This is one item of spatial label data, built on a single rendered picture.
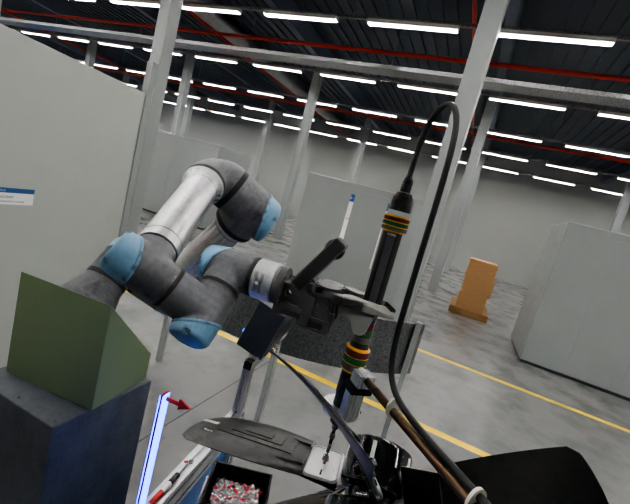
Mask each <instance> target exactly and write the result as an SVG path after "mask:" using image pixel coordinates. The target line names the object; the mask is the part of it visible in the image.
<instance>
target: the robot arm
mask: <svg viewBox="0 0 630 504"><path fill-rule="evenodd" d="M211 204H214V205H215V206H216V207H217V208H218V209H217V211H216V219H215V220H214V221H213V222H212V223H211V224H210V225H209V226H208V227H207V228H206V229H205V230H204V231H203V232H202V233H200V234H199V235H198V236H197V237H196V238H195V239H194V240H193V241H192V242H191V243H190V244H189V245H188V246H187V247H186V248H184V247H185V246H186V244H187V243H188V241H189V239H190V238H191V236H192V235H193V233H194V231H195V230H196V228H197V227H198V225H199V223H200V222H201V220H202V219H203V217H204V215H205V214H206V212H207V211H208V209H209V207H210V206H211ZM280 212H281V206H280V204H279V203H278V202H277V201H276V200H275V199H274V198H273V197H272V195H270V194H269V193H268V192H267V191H266V190H265V189H264V188H263V187H262V186H261V185H260V184H258V183H257V182H256V181H255V180H254V179H253V178H252V177H251V176H250V175H249V174H248V173H247V172H246V171H245V170H244V169H243V168H242V167H241V166H239V165H237V164H236V163H234V162H231V161H229V160H224V159H217V158H211V159H204V160H201V161H198V162H196V163H194V164H193V165H191V166H190V167H189V168H188V169H187V170H186V172H185V173H184V175H183V177H182V184H181V185H180V186H179V187H178V189H177V190H176V191H175V192H174V193H173V195H172V196H171V197H170V198H169V199H168V201H167V202H166V203H165V204H164V205H163V206H162V208H161V209H160V210H159V211H158V212H157V214H156V215H155V216H154V217H153V218H152V220H151V221H150V222H149V223H148V224H147V225H146V227H145V228H144V229H143V230H142V231H141V233H140V234H139V235H137V234H135V233H134V232H132V231H127V232H125V233H124V234H123V235H122V236H121V237H118V238H116V239H114V240H113V241H112V242H111V243H110V244H109V245H107V246H106V247H105V249H104V251H103V252H102V253H101V254H100V255H99V256H98V257H97V258H96V259H95V260H94V261H93V263H92V264H91V265H90V266H89V267H88V268H87V269H86V270H85V271H84V272H83V273H82V274H80V275H78V276H77V277H75V278H73V279H72V280H70V281H68V282H66V283H65V284H63V285H62V286H61V287H63V288H66V289H69V290H71V291H74V292H76V293H79V294H82V295H84V296H87V297H89V298H92V299H95V300H97V301H100V302H102V303H105V304H108V305H110V306H112V307H113V308H114V309H116V307H117V304H118V302H119V299H120V297H121V296H122V294H123V293H124V292H125V291H128V292H129V293H130V294H132V295H133V296H135V297H136V298H138V299H139V300H141V301H142V302H144V303H145V304H147V305H148V306H150V307H151V308H152V309H153V310H155V311H158V312H159V313H161V314H163V315H167V316H169V317H170V318H172V320H171V324H170V326H169V333H170V334H171V335H172V336H173V337H175V339H176V340H178V341H179V342H181V343H182V344H184V345H186V346H188V347H191V348H194V349H205V348H207V347H208V346H209V345H210V344H211V342H212V341H213V339H214V338H215V336H216V335H217V333H218V331H220V330H221V329H222V325H223V323H224V322H225V320H226V318H227V316H228V315H229V313H230V311H231V309H232V308H233V306H234V304H235V303H236V301H237V299H238V297H239V296H240V294H243V295H246V296H249V297H253V298H256V299H259V300H262V301H265V302H268V303H271V302H272V303H273V306H272V309H271V313H272V314H275V315H279V314H280V313H281V314H284V315H287V316H290V317H292V318H295V319H296V322H297V319H298V322H299V323H298V322H297V324H298V326H299V327H302V328H305V329H308V330H311V331H314V332H317V333H320V334H322V335H325V336H326V335H327V333H329V332H330V330H331V329H332V328H333V326H334V325H335V321H336V319H337V317H338V314H340V315H342V316H344V317H346V318H348V319H349V320H350V322H351V328H352V332H353V333H354V334H356V335H358V336H361V335H363V334H364V333H365V332H366V330H367V329H368V327H369V326H370V324H371V322H372V321H373V319H374V318H375V316H379V317H383V318H388V319H394V317H395V316H394V315H393V314H392V313H391V312H394V313H395V311H396V309H395V308H394V307H393V306H392V305H391V304H390V303H389V302H388V301H386V300H384V299H383V301H382V305H378V304H376V303H373V302H370V301H366V300H364V299H363V297H364V294H365V292H364V291H362V290H359V289H356V288H353V287H350V286H347V285H343V284H341V283H338V282H336V281H332V280H328V279H324V278H320V279H319V277H318V275H319V274H320V273H321V272H322V271H323V270H325V269H326V268H327V267H328V266H329V265H330V264H331V263H332V262H333V261H334V260H338V259H340V258H342V257H343V255H344V254H345V250H346V249H347V248H348V244H347V243H346V242H345V241H344V240H343V239H342V238H335V239H332V240H330V241H328V242H327V243H326V245H325V248H324V249H323V250H322V251H321V252H320V253H319V254H318V255H317V256H316V257H315V258H314V259H313V260H312V261H311V262H310V263H309V264H307V265H306V266H305V267H304V268H303V269H302V270H301V271H300V272H299V273H298V274H297V275H296V276H295V277H294V278H293V270H292V268H289V267H286V266H283V264H280V263H277V262H273V261H270V260H267V259H264V258H260V257H257V256H254V255H251V254H247V253H244V252H241V251H238V250H236V249H234V248H232V247H233V246H234V245H236V244H237V243H238V242H239V243H246V242H248V241H249V240H250V239H251V238H253V240H256V241H261V240H262V239H263V238H264V237H265V236H266V235H267V234H268V233H269V231H270V230H271V229H272V227H273V226H274V224H275V223H276V221H277V219H278V217H279V215H280ZM197 277H199V279H200V281H198V280H197V279H196V278H197ZM292 278H293V279H292ZM290 291H291V292H290ZM299 320H300V321H299Z"/></svg>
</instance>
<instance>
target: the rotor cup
mask: <svg viewBox="0 0 630 504"><path fill-rule="evenodd" d="M358 436H359V438H360V441H358V442H359V443H360V444H361V446H362V447H363V449H364V451H365V452H366V454H367V455H368V457H369V458H370V459H373V458H371V457H370V453H371V449H372V445H373V441H374V440H376V441H378V442H377V446H376V450H375V454H374V458H375V460H376V463H377V465H376V466H375V468H374V472H375V475H376V476H375V477H376V479H377V482H378V484H379V486H380V489H381V491H382V494H383V499H381V498H380V497H379V496H378V495H377V494H376V493H375V492H374V493H375V495H376V498H377V500H378V503H376V502H375V500H374V498H373V496H372V494H371V491H370V489H369V487H368V484H367V482H366V479H365V477H364V474H361V475H359V476H356V473H355V471H354V468H353V466H355V465H357V464H359V462H358V460H357V457H356V455H355V453H354V451H353V450H352V448H351V446H350V445H349V449H348V452H347V456H346V459H345V462H344V466H343V469H342V472H341V476H340V478H341V483H342V484H343V485H344V486H345V493H344V494H338V493H333V494H329V495H327V498H326V501H325V504H404V496H403V486H402V476H401V466H403V467H406V466H407V465H408V460H409V458H410V459H411V462H410V467H412V464H413V461H412V457H411V455H410V454H409V453H408V452H407V451H406V450H405V449H404V448H402V447H401V446H400V445H398V444H396V443H394V442H392V441H390V440H388V439H385V438H382V437H379V436H376V435H371V434H358Z"/></svg>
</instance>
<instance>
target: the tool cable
mask: <svg viewBox="0 0 630 504"><path fill-rule="evenodd" d="M446 108H450V109H451V111H452V114H453V126H452V134H451V139H450V143H449V147H448V152H447V155H446V159H445V163H444V167H443V170H442V174H441V177H440V181H439V184H438V188H437V191H436V195H435V198H434V201H433V205H432V208H431V211H430V215H429V218H428V221H427V225H426V228H425V231H424V234H423V238H422V241H421V244H420V247H419V251H418V254H417V257H416V261H415V264H414V267H413V271H412V274H411V277H410V281H409V284H408V287H407V291H406V294H405V297H404V301H403V304H402V308H401V311H400V314H399V318H398V322H397V325H396V329H395V333H394V337H393V341H392V346H391V351H390V357H389V366H388V375H389V383H390V388H391V391H392V394H393V397H394V398H392V399H391V400H390V401H389V402H388V404H387V406H386V409H385V414H386V416H387V417H388V418H389V419H391V420H392V419H393V418H392V417H391V416H390V414H389V413H390V410H391V409H392V408H397V409H398V410H399V411H400V412H401V411H402V413H403V414H404V415H405V417H406V418H407V420H408V421H409V422H410V424H411V425H412V426H413V427H414V429H415V430H416V431H417V432H418V434H419V435H420V436H421V437H422V438H423V440H424V441H425V442H426V443H427V444H428V445H429V447H430V448H431V449H432V450H433V451H434V453H435V454H436V455H437V456H438V457H439V458H440V460H441V461H442V462H443V463H444V464H445V465H446V466H447V468H448V469H449V470H450V471H451V472H452V473H453V475H454V476H455V477H456V478H457V479H458V480H459V481H460V483H461V484H462V485H463V486H464V487H465V488H466V489H467V491H468V492H469V495H468V496H467V498H466V500H465V503H464V504H473V503H475V502H478V503H479V504H491V502H490V501H489V500H488V499H487V494H486V491H485V490H484V489H483V488H482V487H476V486H475V485H474V484H473V483H472V482H471V481H470V480H469V478H468V477H467V476H466V475H465V474H464V473H463V472H462V471H461V470H460V469H459V467H458V466H457V465H456V464H455V463H454V462H453V461H452V460H451V459H450V457H449V456H448V455H447V454H446V453H445V452H444V451H443V450H442V449H441V447H440V446H439V445H438V444H437V443H436V442H435V441H434V439H433V438H432V437H431V436H430V435H429V434H428V433H427V432H426V430H425V429H424V428H423V427H422V426H421V424H420V423H419V422H418V421H417V420H416V418H415V417H414V416H413V415H412V413H411V412H410V410H409V409H408V408H407V406H406V405H405V403H404V402H403V400H402V398H401V396H400V394H399V392H398V389H397V386H396V382H395V359H396V353H397V348H398V343H399V339H400V335H401V331H402V327H403V323H404V320H405V316H406V313H407V309H408V306H409V303H410V299H411V296H412V293H413V289H414V286H415V283H416V279H417V276H418V273H419V269H420V266H421V263H422V260H423V256H424V253H425V250H426V247H427V243H428V240H429V237H430V234H431V230H432V227H433V224H434V221H435V217H436V214H437V211H438V207H439V204H440V201H441V197H442V194H443V191H444V187H445V184H446V180H447V177H448V173H449V170H450V166H451V163H452V159H453V155H454V151H455V147H456V143H457V138H458V133H459V125H460V113H459V109H458V107H457V105H456V104H455V103H454V102H452V101H446V102H444V103H442V104H441V105H440V106H438V108H437V109H436V110H435V111H434V112H433V113H432V115H431V116H430V117H429V119H428V121H427V122H426V124H425V126H424V128H423V130H422V132H421V135H420V137H419V140H418V143H417V145H416V148H415V151H414V154H413V157H412V160H411V163H410V167H409V170H408V173H407V175H409V176H413V173H414V170H415V167H416V163H417V160H418V157H419V154H420V151H421V149H422V146H423V143H424V140H425V138H426V135H427V133H428V131H429V129H430V127H431V125H432V124H433V122H434V120H435V119H436V118H437V116H438V115H439V114H440V113H441V112H442V111H443V110H444V109H446Z"/></svg>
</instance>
